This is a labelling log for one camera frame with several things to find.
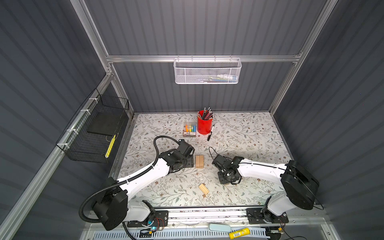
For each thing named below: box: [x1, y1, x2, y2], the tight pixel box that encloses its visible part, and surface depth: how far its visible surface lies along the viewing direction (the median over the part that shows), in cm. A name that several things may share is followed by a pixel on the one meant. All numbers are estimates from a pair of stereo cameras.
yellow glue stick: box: [229, 227, 251, 240], surface depth 69 cm
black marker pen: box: [207, 125, 215, 142], surface depth 108 cm
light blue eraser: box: [208, 223, 232, 233], surface depth 71 cm
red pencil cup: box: [197, 110, 213, 135], surface depth 104 cm
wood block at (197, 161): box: [195, 155, 200, 169], surface depth 93 cm
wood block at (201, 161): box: [199, 155, 204, 169], surface depth 93 cm
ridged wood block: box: [198, 183, 210, 195], surface depth 84 cm
